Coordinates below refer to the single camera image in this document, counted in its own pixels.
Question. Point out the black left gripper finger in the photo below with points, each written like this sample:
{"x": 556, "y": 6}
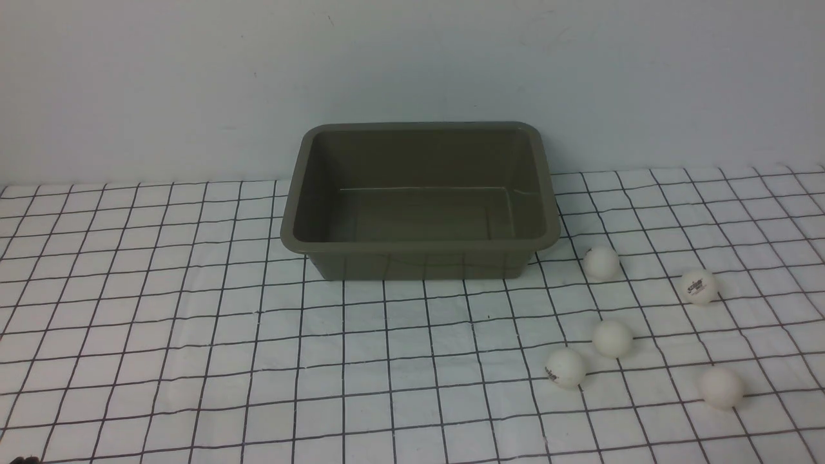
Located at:
{"x": 26, "y": 460}

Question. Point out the white ball with logo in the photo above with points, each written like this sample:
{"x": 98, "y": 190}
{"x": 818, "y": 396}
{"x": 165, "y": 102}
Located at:
{"x": 698, "y": 286}

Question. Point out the olive green plastic bin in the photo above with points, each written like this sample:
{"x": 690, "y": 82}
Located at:
{"x": 413, "y": 201}

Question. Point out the white ball printed front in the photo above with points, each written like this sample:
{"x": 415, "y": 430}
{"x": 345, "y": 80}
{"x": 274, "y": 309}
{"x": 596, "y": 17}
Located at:
{"x": 565, "y": 368}

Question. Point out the white ball centre plain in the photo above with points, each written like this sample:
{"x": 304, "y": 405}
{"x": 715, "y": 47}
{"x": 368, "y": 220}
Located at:
{"x": 612, "y": 338}

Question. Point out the white black grid tablecloth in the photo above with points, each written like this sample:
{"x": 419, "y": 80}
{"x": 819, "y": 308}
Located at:
{"x": 167, "y": 323}

